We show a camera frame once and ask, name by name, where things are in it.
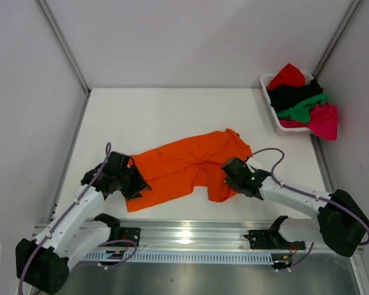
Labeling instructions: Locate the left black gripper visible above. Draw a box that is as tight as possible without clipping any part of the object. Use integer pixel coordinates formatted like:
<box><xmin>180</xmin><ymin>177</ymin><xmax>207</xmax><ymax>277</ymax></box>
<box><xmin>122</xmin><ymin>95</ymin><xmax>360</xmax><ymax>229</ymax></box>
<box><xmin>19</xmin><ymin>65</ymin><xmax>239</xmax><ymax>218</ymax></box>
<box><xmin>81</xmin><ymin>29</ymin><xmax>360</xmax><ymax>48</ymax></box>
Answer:
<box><xmin>117</xmin><ymin>164</ymin><xmax>151</xmax><ymax>201</ymax></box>

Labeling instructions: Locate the orange t shirt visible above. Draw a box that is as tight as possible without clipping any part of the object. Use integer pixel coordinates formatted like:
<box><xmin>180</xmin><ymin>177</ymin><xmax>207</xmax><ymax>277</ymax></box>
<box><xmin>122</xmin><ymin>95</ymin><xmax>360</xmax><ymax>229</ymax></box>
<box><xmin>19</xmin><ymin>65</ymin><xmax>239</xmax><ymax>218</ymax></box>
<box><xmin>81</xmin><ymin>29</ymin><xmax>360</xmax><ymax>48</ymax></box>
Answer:
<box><xmin>125</xmin><ymin>128</ymin><xmax>252</xmax><ymax>212</ymax></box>

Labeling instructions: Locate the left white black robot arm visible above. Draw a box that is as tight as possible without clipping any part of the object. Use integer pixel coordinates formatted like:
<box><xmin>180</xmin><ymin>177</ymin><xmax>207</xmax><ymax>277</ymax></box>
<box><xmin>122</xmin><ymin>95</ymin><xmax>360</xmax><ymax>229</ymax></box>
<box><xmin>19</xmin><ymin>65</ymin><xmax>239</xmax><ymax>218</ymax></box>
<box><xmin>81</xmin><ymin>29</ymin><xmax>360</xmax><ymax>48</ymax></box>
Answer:
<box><xmin>15</xmin><ymin>148</ymin><xmax>150</xmax><ymax>294</ymax></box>

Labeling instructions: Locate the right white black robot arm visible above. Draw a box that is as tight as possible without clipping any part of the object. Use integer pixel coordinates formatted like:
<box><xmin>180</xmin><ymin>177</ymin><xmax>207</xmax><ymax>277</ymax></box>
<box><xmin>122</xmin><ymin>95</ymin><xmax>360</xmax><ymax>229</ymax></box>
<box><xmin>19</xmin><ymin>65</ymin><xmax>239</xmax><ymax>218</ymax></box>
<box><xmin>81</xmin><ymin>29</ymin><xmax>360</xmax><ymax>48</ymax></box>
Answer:
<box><xmin>222</xmin><ymin>157</ymin><xmax>369</xmax><ymax>258</ymax></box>

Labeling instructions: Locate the white plastic laundry basket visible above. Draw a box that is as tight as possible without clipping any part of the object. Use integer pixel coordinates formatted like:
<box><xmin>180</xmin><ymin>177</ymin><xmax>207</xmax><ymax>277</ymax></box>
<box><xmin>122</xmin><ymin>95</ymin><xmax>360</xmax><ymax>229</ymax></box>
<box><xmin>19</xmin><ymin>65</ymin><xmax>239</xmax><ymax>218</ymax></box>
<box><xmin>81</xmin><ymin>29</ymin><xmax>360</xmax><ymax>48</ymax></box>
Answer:
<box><xmin>260</xmin><ymin>73</ymin><xmax>313</xmax><ymax>136</ymax></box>

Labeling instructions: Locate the green t shirt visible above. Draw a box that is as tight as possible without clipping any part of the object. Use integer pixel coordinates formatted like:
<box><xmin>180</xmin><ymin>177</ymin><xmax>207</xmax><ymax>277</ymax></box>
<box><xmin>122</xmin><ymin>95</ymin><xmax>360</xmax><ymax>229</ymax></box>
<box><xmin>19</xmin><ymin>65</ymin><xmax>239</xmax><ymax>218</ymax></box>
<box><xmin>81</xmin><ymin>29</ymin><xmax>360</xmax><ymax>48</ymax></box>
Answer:
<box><xmin>276</xmin><ymin>93</ymin><xmax>328</xmax><ymax>124</ymax></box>

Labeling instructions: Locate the black t shirt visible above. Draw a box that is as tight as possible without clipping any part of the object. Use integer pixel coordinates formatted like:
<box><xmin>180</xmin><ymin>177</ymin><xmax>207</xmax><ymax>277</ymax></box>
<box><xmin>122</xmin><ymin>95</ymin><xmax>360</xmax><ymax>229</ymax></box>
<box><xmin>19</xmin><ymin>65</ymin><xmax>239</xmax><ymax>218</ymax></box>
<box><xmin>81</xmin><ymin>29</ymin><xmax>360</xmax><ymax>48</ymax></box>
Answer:
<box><xmin>267</xmin><ymin>79</ymin><xmax>323</xmax><ymax>112</ymax></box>

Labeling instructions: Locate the magenta t shirt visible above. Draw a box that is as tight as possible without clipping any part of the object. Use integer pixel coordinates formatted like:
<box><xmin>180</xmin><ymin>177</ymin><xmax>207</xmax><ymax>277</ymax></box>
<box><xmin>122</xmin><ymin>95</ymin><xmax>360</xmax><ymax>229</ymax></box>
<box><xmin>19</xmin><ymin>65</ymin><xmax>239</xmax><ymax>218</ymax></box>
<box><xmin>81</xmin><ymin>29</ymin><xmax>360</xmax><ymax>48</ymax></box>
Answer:
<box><xmin>279</xmin><ymin>103</ymin><xmax>338</xmax><ymax>141</ymax></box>

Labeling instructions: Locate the red t shirt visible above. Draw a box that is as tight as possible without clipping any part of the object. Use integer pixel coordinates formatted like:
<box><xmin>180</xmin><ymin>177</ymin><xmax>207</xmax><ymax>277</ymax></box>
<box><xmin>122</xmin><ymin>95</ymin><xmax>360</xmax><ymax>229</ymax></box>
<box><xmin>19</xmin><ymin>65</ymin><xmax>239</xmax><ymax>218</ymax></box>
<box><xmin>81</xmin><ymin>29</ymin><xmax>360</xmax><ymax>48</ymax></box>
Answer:
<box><xmin>266</xmin><ymin>63</ymin><xmax>306</xmax><ymax>90</ymax></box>

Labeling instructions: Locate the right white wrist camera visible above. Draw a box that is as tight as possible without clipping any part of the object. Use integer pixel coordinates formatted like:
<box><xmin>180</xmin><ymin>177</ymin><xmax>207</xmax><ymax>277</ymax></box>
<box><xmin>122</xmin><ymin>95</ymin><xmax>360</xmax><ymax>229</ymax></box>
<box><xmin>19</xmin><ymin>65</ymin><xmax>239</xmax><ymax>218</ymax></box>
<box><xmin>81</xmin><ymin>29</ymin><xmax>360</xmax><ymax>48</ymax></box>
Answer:
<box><xmin>246</xmin><ymin>157</ymin><xmax>263</xmax><ymax>170</ymax></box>

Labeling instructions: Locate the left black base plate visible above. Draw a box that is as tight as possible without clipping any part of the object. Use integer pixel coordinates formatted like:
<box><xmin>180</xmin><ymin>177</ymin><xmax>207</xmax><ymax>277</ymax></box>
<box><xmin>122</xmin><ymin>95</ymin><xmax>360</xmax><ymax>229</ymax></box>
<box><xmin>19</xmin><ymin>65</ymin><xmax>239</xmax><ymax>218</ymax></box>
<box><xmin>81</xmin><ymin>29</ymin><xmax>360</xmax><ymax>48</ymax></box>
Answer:
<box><xmin>109</xmin><ymin>227</ymin><xmax>141</xmax><ymax>248</ymax></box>

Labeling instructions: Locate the aluminium mounting rail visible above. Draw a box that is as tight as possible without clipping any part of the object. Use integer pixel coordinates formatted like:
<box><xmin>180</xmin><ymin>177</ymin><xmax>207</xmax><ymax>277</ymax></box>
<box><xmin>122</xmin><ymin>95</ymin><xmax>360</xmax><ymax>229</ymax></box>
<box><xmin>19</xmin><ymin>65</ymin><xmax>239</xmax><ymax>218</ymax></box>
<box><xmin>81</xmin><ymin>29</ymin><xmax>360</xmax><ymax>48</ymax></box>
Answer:
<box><xmin>33</xmin><ymin>217</ymin><xmax>364</xmax><ymax>254</ymax></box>

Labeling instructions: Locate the slotted grey cable duct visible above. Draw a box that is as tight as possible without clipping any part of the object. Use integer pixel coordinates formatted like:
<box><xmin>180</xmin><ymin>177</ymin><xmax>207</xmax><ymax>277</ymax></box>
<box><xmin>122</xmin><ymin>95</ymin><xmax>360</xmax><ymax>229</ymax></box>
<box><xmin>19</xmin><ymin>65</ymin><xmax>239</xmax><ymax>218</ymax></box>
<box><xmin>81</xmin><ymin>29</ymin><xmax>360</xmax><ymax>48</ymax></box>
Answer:
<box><xmin>82</xmin><ymin>250</ymin><xmax>274</xmax><ymax>265</ymax></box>

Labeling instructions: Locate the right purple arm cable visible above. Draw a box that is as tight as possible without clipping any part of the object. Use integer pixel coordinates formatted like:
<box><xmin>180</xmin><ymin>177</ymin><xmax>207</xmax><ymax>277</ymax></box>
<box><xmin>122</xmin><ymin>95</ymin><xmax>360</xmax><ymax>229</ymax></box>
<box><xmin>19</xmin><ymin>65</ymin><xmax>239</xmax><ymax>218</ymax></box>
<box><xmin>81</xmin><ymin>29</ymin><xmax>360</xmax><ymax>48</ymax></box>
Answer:
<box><xmin>248</xmin><ymin>147</ymin><xmax>369</xmax><ymax>273</ymax></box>

